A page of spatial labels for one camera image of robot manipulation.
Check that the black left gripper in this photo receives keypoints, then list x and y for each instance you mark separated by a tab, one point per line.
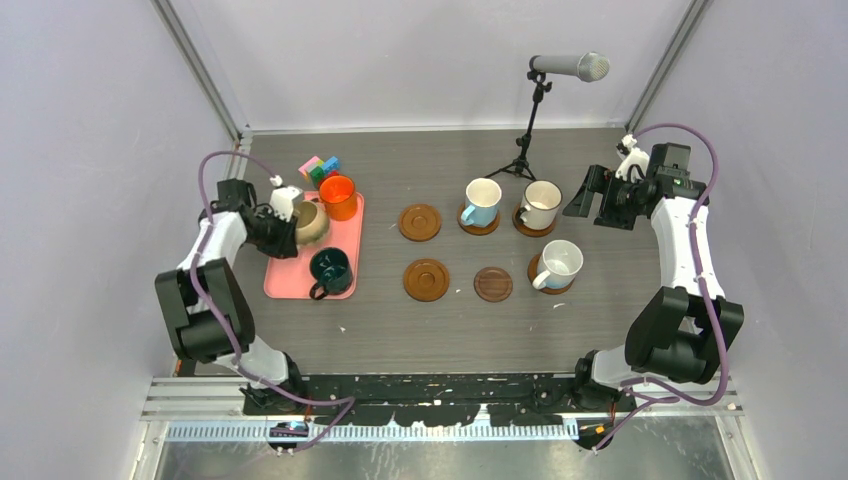
285	247

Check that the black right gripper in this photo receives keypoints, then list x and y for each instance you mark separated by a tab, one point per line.
599	179

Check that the beige ceramic mug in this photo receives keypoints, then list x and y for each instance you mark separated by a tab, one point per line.
312	225

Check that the pink plastic tray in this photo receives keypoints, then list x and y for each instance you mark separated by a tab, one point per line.
291	278

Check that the white mug dark rim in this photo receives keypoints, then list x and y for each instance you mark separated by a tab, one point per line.
539	204

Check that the dark green mug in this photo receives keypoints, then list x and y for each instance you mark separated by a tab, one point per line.
332	271

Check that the orange translucent cup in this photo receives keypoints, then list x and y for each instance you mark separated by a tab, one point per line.
339	197

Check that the light blue mug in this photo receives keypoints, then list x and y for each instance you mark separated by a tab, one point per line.
482	197

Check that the dark walnut wooden coaster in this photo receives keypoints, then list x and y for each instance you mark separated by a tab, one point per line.
493	284

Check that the light brown wooden coaster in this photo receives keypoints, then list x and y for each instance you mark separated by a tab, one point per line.
426	280

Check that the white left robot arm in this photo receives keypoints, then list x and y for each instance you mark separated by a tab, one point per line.
207	315

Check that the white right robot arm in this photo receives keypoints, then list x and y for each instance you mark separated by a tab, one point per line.
683	331

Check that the black microphone tripod stand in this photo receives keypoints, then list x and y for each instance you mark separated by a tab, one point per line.
520	167

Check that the colourful toy block stack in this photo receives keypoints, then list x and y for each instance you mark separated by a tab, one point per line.
316	170

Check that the grey microphone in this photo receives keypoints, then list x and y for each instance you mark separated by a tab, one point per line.
588	67

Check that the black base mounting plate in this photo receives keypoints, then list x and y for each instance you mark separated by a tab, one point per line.
437	400

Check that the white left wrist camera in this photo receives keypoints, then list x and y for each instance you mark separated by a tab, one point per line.
284	198

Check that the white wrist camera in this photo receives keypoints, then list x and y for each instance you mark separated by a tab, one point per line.
284	198
634	161

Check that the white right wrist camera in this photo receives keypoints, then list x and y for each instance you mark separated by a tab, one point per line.
634	161

